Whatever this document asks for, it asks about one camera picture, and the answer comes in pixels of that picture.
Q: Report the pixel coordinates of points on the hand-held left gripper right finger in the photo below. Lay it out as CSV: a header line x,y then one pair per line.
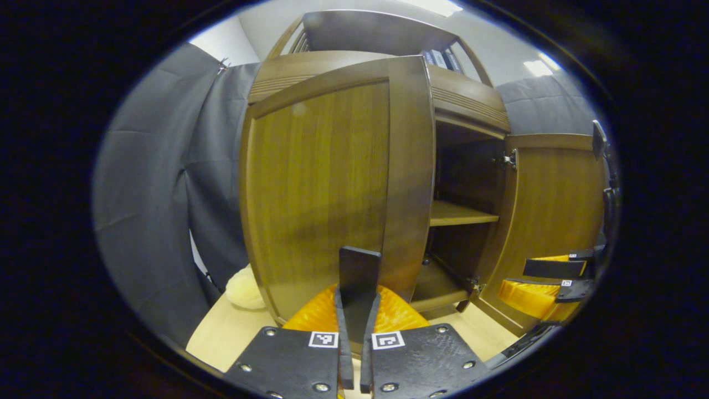
x,y
366,366

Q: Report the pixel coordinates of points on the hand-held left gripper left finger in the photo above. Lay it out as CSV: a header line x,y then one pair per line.
x,y
344,360

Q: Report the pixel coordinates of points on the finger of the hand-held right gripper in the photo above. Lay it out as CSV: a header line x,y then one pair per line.
x,y
532,299
554,268

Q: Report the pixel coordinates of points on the wooden cabinet door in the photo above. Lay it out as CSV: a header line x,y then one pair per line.
x,y
554,199
316,183

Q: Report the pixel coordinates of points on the wooden double-door shoe cabinet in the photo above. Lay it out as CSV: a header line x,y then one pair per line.
x,y
376,30

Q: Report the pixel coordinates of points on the metal door hinge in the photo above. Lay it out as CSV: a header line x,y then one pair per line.
x,y
508,160
475,285

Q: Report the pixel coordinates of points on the wooden inner shelf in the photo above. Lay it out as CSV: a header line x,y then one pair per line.
x,y
460,213

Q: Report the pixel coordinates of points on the pale yellow plush item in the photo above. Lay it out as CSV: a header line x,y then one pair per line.
x,y
243,291

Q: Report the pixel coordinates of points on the small ceiling light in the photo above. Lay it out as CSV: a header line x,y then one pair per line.
x,y
537,68

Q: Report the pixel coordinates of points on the dark grey book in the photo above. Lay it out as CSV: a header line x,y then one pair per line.
x,y
452,62

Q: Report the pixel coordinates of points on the light grey book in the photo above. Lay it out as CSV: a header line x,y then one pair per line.
x,y
438,59

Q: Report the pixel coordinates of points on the dark blue book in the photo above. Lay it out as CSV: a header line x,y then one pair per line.
x,y
426,56

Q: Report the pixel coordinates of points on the large ceiling light panel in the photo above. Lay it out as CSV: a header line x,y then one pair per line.
x,y
437,5

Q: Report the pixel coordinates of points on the black backdrop cloth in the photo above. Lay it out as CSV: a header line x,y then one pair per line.
x,y
155,166

